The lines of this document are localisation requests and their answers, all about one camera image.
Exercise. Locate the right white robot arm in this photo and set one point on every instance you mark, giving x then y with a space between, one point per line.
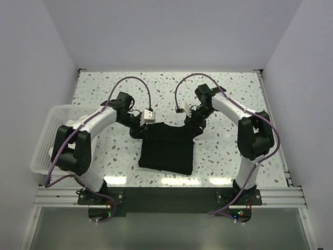
254 134

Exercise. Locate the black t shirt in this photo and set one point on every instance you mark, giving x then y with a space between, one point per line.
167 148

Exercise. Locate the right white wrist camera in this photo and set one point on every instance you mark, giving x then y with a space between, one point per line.
187 109

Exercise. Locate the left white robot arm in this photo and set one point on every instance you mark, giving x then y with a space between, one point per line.
79 165

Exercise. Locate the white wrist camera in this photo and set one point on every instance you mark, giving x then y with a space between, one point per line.
147 117
187 109

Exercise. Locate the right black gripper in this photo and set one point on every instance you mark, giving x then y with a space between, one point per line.
191 122

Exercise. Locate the white plastic laundry basket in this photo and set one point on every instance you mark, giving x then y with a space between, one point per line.
57 116

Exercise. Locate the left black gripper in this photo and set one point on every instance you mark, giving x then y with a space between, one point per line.
138 132

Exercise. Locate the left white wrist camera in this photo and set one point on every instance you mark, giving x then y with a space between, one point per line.
147 117

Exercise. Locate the white t shirt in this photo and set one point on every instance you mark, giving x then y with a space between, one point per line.
62 133

